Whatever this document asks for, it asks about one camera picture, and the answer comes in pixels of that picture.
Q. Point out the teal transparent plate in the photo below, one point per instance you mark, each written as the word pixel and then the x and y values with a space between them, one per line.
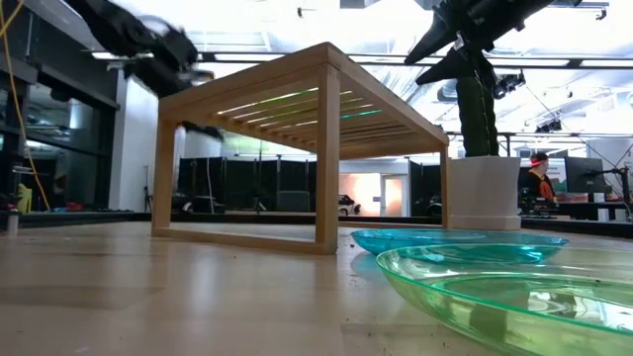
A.
pixel 395 240

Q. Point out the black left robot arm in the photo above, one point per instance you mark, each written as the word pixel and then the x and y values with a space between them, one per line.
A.
pixel 111 22

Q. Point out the black overhead camera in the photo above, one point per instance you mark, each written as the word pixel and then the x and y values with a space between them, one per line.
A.
pixel 507 84

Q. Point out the person with red headband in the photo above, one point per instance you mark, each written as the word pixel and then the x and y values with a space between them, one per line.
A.
pixel 539 178

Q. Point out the black computer monitor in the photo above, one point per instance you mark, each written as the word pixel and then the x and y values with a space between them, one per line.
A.
pixel 585 175

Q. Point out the black partition wall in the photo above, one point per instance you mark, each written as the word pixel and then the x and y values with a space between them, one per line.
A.
pixel 247 183

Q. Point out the wooden slatted shelf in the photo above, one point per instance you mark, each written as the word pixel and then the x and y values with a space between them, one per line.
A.
pixel 327 148

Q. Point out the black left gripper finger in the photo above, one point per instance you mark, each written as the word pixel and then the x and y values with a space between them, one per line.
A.
pixel 203 131

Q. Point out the green transparent plate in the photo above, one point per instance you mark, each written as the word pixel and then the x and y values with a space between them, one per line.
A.
pixel 445 296

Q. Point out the white car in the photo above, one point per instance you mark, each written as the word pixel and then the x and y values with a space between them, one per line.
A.
pixel 348 205

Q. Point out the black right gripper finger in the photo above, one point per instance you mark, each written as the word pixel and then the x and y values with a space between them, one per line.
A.
pixel 452 66
pixel 432 42

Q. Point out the white plant pot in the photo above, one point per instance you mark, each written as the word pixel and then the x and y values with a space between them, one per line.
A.
pixel 484 193

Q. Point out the tall green cactus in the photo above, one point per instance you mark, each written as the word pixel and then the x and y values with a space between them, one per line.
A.
pixel 477 123

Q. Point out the black ceiling spotlight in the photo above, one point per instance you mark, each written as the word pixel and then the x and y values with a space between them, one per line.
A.
pixel 549 126

